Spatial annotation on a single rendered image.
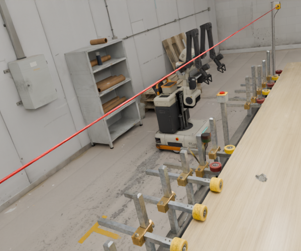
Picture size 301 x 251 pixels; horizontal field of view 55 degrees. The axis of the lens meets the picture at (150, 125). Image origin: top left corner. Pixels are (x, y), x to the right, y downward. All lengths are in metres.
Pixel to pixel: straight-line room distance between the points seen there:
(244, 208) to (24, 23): 3.47
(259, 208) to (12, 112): 3.17
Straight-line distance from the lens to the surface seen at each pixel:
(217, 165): 2.02
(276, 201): 1.72
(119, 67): 5.04
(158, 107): 3.90
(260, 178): 1.86
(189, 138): 3.84
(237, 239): 1.51
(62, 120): 4.46
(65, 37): 4.59
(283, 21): 9.48
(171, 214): 1.75
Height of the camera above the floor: 1.98
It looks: 23 degrees down
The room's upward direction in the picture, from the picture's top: 12 degrees counter-clockwise
